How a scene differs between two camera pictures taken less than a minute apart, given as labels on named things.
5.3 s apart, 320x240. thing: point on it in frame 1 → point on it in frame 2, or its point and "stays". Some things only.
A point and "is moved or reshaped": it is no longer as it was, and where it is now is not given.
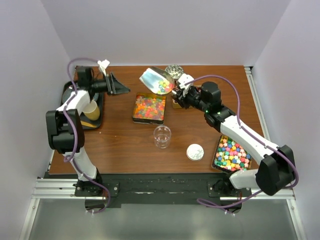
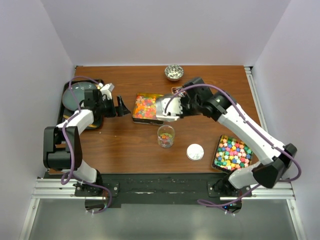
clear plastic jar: x=162 y=135 is moved or reshaped
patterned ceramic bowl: x=175 y=70 stays
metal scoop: x=160 y=82 → x=159 y=115
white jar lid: x=195 y=152 stays
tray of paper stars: x=229 y=156 stays
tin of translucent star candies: x=149 y=109 stays
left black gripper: x=118 y=88 → x=122 y=110
